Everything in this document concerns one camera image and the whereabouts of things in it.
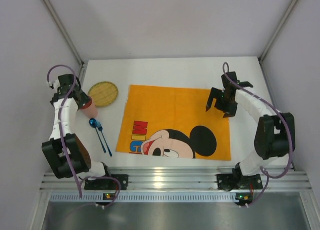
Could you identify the blue metallic fork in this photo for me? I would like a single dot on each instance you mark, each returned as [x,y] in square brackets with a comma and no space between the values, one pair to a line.
[103,139]

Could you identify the perforated metal cable tray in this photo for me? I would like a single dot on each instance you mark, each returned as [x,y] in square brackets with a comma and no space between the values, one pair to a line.
[151,197]

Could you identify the orange Mickey Mouse placemat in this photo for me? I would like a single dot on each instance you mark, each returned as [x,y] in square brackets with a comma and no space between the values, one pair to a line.
[173,122]

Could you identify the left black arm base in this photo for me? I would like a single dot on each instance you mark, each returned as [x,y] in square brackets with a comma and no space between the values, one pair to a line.
[108,184]

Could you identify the aluminium frame post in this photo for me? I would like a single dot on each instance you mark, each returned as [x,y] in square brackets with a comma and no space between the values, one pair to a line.
[63,31]
[279,28]

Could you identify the aluminium mounting rail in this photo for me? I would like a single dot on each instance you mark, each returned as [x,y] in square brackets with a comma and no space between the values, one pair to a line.
[165,179]

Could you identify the yellow round woven coaster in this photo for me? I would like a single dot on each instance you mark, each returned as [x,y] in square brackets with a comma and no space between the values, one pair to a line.
[104,94]

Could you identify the blue metallic spoon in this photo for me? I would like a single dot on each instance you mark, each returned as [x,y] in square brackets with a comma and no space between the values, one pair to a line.
[97,132]

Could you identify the pink plastic cup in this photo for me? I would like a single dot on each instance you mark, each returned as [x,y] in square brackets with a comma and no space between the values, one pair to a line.
[90,110]

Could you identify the left aluminium frame post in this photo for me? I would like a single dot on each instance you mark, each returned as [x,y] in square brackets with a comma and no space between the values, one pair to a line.
[63,31]

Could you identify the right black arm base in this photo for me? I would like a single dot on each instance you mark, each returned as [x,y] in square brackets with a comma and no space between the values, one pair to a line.
[238,181]

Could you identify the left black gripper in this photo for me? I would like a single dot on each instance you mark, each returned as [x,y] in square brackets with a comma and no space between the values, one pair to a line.
[81,98]

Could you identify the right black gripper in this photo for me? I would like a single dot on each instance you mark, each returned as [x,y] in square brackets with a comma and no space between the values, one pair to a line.
[222,103]

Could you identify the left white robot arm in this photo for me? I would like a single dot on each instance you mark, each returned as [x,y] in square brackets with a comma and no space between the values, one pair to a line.
[64,151]

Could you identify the right aluminium frame post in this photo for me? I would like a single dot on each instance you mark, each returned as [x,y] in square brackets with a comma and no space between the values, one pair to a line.
[279,28]

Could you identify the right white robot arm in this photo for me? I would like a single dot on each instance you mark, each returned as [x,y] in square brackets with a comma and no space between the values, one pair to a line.
[275,134]

